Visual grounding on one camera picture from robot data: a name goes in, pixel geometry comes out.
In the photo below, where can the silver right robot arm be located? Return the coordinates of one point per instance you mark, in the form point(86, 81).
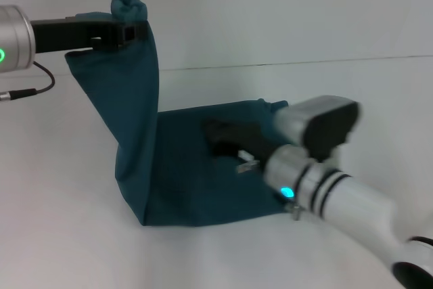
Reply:
point(324, 153)

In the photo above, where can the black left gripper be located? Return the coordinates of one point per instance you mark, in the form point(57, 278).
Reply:
point(64, 35)

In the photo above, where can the teal t-shirt with FREE print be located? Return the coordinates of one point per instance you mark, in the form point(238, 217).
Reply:
point(189, 167)

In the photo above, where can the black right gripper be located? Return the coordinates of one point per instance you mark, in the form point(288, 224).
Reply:
point(243, 140)

